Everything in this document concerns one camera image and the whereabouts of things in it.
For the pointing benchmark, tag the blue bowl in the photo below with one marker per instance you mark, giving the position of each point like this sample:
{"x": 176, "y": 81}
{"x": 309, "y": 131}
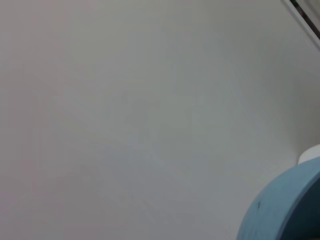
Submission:
{"x": 275, "y": 205}

